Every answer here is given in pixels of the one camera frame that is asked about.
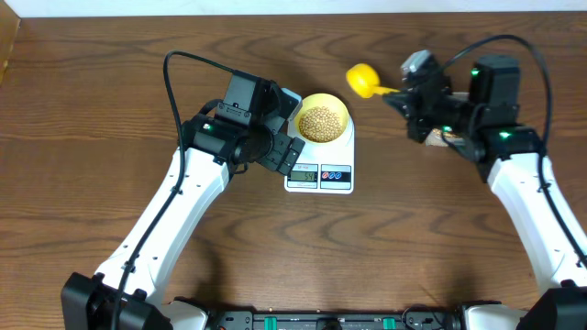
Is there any clear container of soybeans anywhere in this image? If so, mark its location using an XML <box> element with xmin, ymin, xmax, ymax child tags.
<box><xmin>425</xmin><ymin>128</ymin><xmax>464</xmax><ymax>148</ymax></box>

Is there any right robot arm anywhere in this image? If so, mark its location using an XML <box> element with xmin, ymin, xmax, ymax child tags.
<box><xmin>383</xmin><ymin>50</ymin><xmax>586</xmax><ymax>329</ymax></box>

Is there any yellow plastic measuring scoop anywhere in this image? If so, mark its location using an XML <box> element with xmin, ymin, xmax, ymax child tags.
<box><xmin>346</xmin><ymin>63</ymin><xmax>399</xmax><ymax>99</ymax></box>

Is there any yellow plastic bowl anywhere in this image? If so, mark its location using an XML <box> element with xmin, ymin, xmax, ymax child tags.
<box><xmin>292</xmin><ymin>93</ymin><xmax>350</xmax><ymax>144</ymax></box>

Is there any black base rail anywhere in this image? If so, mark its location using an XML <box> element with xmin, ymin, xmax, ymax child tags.
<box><xmin>204</xmin><ymin>307</ymin><xmax>464</xmax><ymax>330</ymax></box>

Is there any white digital kitchen scale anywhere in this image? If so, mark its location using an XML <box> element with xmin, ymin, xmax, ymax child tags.
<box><xmin>283</xmin><ymin>108</ymin><xmax>355</xmax><ymax>194</ymax></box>

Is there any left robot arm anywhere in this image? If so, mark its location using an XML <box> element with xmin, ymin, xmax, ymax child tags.
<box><xmin>61</xmin><ymin>71</ymin><xmax>304</xmax><ymax>329</ymax></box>

